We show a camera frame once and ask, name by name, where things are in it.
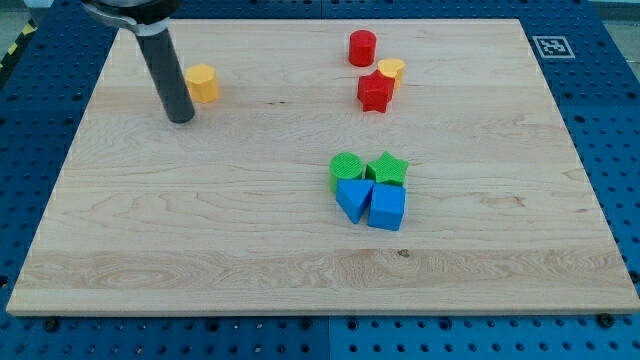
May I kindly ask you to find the silver tool mount clamp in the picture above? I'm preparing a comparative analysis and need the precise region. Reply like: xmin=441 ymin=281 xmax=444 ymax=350
xmin=81 ymin=0 xmax=183 ymax=36

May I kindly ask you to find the yellow hexagon block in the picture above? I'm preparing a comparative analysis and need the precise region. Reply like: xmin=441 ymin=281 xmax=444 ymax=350
xmin=185 ymin=64 xmax=220 ymax=103

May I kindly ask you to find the red cylinder block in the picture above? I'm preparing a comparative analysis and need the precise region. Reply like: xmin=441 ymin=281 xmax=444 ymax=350
xmin=348 ymin=29 xmax=377 ymax=67

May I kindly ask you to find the white fiducial marker tag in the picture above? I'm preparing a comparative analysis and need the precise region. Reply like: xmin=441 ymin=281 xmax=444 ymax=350
xmin=533 ymin=35 xmax=575 ymax=59

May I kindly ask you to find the green star block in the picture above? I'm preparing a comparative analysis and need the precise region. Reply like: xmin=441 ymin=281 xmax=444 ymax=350
xmin=365 ymin=151 xmax=409 ymax=186

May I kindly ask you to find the blue triangle block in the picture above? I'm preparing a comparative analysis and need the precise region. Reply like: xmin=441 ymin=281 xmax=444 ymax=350
xmin=336 ymin=179 xmax=374 ymax=224

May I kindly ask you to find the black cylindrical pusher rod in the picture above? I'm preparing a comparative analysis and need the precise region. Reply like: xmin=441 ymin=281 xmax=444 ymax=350
xmin=136 ymin=29 xmax=195 ymax=124

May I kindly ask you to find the yellow cylinder block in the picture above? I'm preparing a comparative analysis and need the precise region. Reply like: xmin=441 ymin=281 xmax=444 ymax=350
xmin=377 ymin=58 xmax=406 ymax=89

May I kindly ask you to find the yellow black hazard tape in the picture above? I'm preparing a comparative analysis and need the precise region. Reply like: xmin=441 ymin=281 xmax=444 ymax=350
xmin=1 ymin=19 xmax=38 ymax=70

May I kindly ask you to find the black bolt front left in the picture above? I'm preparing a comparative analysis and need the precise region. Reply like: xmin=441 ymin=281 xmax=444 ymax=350
xmin=42 ymin=317 xmax=60 ymax=333

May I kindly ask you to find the light wooden board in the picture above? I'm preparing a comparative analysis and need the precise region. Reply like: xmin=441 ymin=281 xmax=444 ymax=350
xmin=7 ymin=19 xmax=639 ymax=317

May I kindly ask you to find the green cylinder block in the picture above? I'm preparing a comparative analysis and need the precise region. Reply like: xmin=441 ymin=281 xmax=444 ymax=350
xmin=329 ymin=152 xmax=364 ymax=193

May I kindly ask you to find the black bolt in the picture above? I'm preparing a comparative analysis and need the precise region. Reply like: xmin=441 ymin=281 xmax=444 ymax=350
xmin=597 ymin=313 xmax=616 ymax=329
xmin=42 ymin=317 xmax=60 ymax=333

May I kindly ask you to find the black bolt front right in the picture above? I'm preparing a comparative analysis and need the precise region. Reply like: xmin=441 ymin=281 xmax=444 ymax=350
xmin=597 ymin=313 xmax=616 ymax=329

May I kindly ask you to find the blue cube block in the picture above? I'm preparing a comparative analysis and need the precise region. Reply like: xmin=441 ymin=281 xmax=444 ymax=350
xmin=368 ymin=183 xmax=406 ymax=231

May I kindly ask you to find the red star block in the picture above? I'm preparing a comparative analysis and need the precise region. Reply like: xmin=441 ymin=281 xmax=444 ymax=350
xmin=357 ymin=70 xmax=395 ymax=113

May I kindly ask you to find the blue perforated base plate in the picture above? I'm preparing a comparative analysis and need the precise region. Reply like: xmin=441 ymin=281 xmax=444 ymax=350
xmin=1 ymin=1 xmax=639 ymax=359

